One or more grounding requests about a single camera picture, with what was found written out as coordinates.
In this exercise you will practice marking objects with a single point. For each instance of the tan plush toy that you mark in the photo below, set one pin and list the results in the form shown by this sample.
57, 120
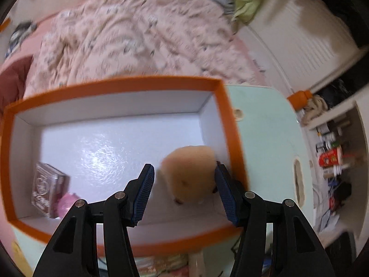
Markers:
189, 173

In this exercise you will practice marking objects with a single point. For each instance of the orange bottle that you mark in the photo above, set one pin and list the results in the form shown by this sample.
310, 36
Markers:
300, 99

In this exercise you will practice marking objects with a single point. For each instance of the pink floral duvet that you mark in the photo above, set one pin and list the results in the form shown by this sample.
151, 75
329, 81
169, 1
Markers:
103, 39

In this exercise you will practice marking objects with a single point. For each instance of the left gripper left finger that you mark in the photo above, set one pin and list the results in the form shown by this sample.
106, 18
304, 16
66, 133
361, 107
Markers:
72, 249

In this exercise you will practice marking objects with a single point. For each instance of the pink heart-shaped case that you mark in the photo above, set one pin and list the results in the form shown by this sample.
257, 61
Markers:
65, 203

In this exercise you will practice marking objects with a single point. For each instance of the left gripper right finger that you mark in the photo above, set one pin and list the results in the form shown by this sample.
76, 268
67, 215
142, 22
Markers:
296, 249

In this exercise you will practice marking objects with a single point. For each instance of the brown playing card box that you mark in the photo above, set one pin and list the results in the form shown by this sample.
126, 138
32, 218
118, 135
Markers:
49, 186

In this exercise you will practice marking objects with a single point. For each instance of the clothes bundle on bed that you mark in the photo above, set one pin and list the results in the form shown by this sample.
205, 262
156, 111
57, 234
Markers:
22, 31

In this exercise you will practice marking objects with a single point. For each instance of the dark red pillow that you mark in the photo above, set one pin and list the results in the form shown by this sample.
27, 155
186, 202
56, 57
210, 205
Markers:
13, 79

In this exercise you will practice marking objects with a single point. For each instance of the orange cardboard box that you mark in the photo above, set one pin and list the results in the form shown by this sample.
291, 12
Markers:
102, 134

